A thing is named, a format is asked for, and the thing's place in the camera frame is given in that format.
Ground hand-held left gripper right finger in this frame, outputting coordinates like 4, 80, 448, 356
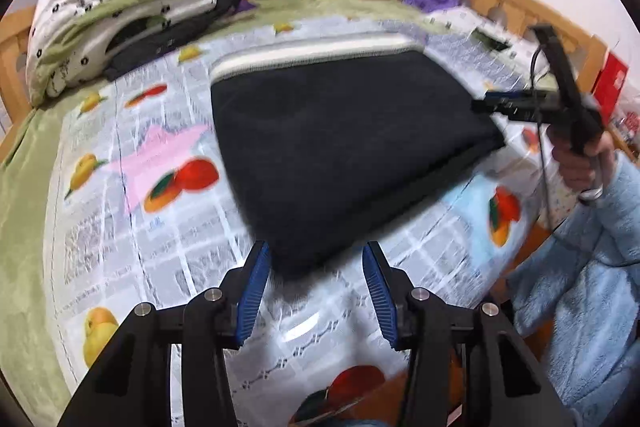
361, 239, 576, 427

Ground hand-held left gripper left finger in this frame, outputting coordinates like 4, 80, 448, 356
57, 239, 273, 427

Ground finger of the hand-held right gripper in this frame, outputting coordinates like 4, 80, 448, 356
471, 89, 552, 124

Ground black pants with white waistband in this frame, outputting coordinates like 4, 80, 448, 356
209, 32, 507, 280

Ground person's right forearm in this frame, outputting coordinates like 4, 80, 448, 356
594, 152, 640, 269

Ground person's right hand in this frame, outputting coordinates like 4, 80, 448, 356
546, 127, 617, 208

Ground white dotted pillow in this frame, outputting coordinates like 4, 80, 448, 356
427, 4, 558, 95

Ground red box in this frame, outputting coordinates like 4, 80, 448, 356
592, 52, 630, 118

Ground fruit print sheet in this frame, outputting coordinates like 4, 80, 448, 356
42, 14, 566, 427

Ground person's light blue robe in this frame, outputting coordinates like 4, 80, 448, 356
505, 217, 640, 427

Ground green blanket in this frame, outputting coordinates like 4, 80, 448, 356
0, 0, 441, 413

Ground dark folded garment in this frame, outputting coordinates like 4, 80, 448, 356
104, 9, 218, 82

